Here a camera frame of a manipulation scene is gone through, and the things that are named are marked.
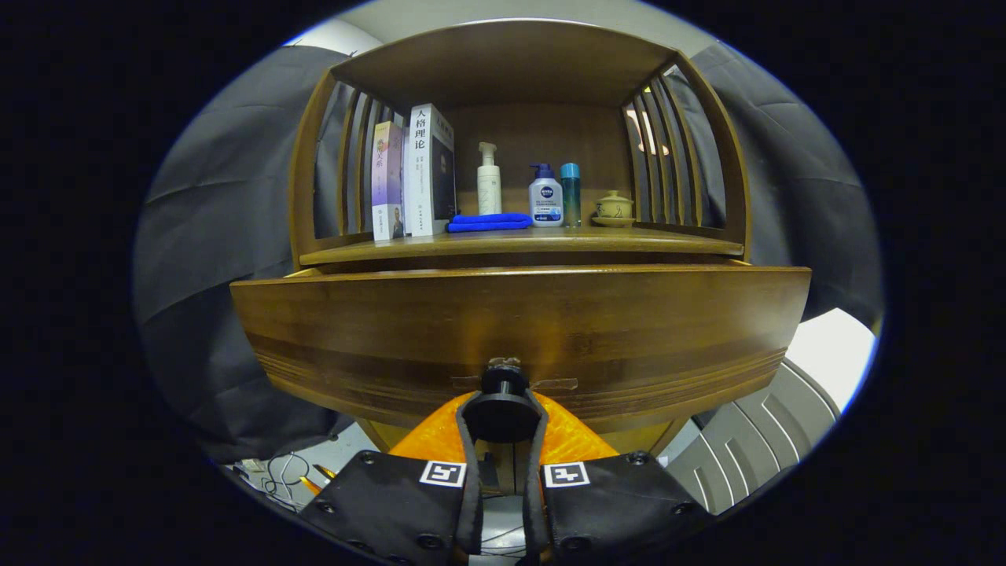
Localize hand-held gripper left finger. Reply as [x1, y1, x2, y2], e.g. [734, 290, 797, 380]
[299, 391, 484, 566]

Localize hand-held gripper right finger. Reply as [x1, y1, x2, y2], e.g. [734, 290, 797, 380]
[523, 391, 716, 566]

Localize wooden drawer with black knob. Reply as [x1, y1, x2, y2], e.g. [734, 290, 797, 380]
[229, 263, 812, 445]

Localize wooden countertop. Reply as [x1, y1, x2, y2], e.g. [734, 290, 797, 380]
[299, 226, 745, 266]

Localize wooden cabinet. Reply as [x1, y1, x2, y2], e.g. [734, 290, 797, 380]
[287, 20, 751, 496]

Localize grey slatted chair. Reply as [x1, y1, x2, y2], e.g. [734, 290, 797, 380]
[664, 358, 842, 516]

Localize white sheet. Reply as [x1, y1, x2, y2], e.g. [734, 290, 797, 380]
[786, 308, 877, 413]

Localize ceramic lidded tea cup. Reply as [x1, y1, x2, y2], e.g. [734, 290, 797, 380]
[591, 190, 636, 229]

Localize blue folded cloth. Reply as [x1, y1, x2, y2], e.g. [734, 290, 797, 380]
[446, 212, 533, 233]

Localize teal bottle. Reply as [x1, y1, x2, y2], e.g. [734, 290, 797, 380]
[560, 163, 582, 228]

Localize white bottle with blue label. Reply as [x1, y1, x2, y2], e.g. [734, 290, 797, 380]
[528, 163, 564, 228]

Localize black backdrop cloth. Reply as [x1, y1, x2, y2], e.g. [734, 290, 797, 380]
[132, 43, 885, 465]

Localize white pump bottle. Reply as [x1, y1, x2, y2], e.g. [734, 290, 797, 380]
[477, 141, 503, 216]

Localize purple book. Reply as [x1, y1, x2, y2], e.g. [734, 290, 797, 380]
[371, 120, 407, 241]

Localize white and black book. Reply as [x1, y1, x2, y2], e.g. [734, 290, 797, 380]
[402, 103, 457, 237]

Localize black cables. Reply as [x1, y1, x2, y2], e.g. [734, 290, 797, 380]
[228, 452, 339, 508]

